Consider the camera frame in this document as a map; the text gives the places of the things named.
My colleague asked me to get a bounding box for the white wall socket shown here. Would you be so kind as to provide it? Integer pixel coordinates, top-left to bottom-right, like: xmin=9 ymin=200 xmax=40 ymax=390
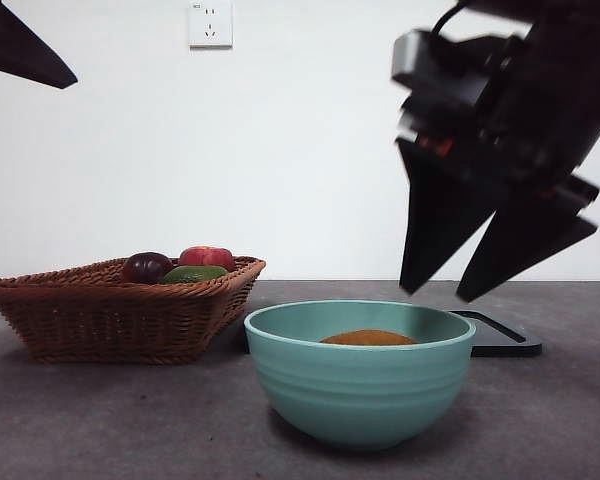
xmin=188 ymin=0 xmax=234 ymax=50

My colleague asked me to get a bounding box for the brown wicker basket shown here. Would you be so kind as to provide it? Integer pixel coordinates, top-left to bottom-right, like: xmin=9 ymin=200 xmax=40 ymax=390
xmin=0 ymin=255 xmax=267 ymax=365

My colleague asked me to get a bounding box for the black cable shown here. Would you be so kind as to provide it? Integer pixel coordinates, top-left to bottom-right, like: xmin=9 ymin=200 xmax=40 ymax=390
xmin=429 ymin=2 xmax=481 ymax=46

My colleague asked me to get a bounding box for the red apple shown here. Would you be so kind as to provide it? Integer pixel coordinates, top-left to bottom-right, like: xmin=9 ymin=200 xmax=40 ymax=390
xmin=178 ymin=245 xmax=236 ymax=274

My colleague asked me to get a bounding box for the yellow-brown kiwi fruit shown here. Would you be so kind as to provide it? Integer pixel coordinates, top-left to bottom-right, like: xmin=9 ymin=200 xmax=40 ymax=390
xmin=318 ymin=328 xmax=419 ymax=346

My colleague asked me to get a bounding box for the dark green tray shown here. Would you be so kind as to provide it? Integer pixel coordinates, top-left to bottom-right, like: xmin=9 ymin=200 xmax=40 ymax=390
xmin=239 ymin=309 xmax=543 ymax=358

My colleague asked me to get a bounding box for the green fruit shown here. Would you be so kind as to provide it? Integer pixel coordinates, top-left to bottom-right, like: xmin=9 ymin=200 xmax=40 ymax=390
xmin=160 ymin=264 xmax=230 ymax=285

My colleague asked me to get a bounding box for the dark purple fruit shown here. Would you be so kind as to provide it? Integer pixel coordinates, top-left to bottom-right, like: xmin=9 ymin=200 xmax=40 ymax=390
xmin=121 ymin=251 xmax=174 ymax=284

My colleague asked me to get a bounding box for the teal bowl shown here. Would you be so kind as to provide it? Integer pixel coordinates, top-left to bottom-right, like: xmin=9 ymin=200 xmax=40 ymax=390
xmin=243 ymin=299 xmax=477 ymax=454

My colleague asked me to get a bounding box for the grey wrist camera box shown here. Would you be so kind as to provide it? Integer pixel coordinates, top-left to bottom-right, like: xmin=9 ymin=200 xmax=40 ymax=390
xmin=390 ymin=29 xmax=491 ymax=109

